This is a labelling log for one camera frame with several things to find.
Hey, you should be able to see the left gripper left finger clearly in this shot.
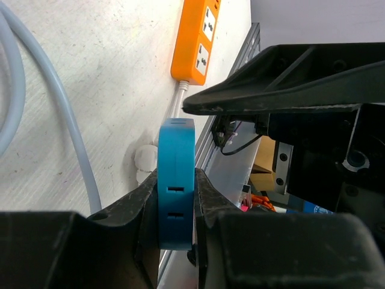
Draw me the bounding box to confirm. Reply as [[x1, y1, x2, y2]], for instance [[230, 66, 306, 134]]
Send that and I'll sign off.
[[1, 173, 160, 288]]

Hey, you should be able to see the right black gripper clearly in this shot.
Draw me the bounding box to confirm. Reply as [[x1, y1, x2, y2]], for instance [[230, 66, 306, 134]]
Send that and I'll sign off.
[[183, 43, 384, 241]]

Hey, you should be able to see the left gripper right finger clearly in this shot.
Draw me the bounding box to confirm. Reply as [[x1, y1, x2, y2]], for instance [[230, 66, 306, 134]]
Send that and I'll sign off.
[[194, 169, 384, 288]]

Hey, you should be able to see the cyan blue charger plug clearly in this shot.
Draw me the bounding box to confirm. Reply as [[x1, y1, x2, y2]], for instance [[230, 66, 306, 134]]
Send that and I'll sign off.
[[157, 118, 196, 250]]

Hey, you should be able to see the orange power strip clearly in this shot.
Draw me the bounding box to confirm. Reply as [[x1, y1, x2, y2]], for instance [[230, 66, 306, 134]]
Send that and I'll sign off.
[[171, 0, 221, 85]]

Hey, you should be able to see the white coiled power cord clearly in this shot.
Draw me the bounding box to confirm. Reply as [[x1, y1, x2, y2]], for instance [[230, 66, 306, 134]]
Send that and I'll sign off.
[[134, 79, 190, 186]]

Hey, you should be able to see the light blue power cord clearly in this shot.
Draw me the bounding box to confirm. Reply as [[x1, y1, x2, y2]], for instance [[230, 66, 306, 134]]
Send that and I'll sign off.
[[0, 1, 102, 216]]

